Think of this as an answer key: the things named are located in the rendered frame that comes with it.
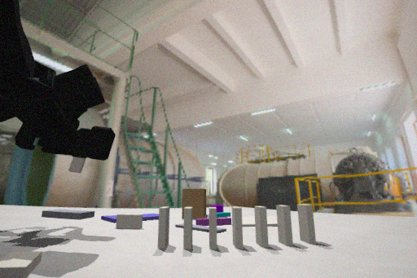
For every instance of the teal rectangular block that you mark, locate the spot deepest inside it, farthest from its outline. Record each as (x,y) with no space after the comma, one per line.
(223,214)

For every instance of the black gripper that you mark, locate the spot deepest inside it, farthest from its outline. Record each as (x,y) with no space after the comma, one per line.
(68,140)

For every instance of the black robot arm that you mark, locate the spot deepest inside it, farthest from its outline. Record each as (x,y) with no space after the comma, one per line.
(38,104)

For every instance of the brown block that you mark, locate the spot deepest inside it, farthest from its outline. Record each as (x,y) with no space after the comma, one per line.
(195,198)

